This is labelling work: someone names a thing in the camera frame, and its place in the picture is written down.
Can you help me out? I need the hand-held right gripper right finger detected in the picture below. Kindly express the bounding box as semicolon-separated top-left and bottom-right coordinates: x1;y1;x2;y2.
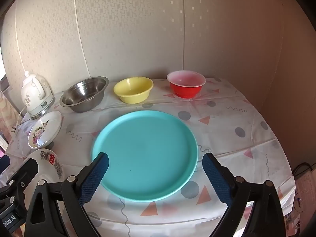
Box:
202;152;287;237

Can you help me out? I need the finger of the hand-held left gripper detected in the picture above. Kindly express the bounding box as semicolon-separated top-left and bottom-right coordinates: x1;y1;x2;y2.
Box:
7;157;39;198
0;155;11;176

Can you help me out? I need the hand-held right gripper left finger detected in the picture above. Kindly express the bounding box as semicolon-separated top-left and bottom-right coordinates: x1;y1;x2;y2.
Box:
25;152;109;237

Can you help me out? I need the white floral ceramic bowl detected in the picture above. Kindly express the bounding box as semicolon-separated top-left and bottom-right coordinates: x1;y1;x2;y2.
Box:
25;149;65;183

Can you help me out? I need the small floral ceramic plate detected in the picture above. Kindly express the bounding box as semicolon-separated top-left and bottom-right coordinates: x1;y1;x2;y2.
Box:
28;111;62;149

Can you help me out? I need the teal plastic plate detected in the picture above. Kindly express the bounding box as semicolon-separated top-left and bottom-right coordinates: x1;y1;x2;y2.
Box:
91;110;198;202

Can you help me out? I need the stainless steel bowl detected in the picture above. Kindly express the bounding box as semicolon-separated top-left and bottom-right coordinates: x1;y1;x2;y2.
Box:
59;76;109;113

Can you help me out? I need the yellow plastic bowl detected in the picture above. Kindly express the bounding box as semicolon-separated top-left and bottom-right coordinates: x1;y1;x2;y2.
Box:
113;77;154;104

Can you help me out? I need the red plastic bowl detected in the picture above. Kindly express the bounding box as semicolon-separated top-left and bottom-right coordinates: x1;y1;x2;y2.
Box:
166;70;206;99

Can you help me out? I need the white patterned tablecloth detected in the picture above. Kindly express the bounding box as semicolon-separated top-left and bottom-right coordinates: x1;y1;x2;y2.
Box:
5;78;297;237

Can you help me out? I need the pink patterned cloth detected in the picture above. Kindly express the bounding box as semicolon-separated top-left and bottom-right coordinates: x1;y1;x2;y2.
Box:
0;89;23;145

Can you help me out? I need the white electric kettle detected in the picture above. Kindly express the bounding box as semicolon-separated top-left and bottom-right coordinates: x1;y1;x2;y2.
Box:
20;71;55;119

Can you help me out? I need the white kettle power cord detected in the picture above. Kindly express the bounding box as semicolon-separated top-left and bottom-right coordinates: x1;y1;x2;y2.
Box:
11;108;28;135

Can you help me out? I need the black cable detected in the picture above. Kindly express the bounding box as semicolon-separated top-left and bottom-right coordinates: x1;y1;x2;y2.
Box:
292;162;313;176

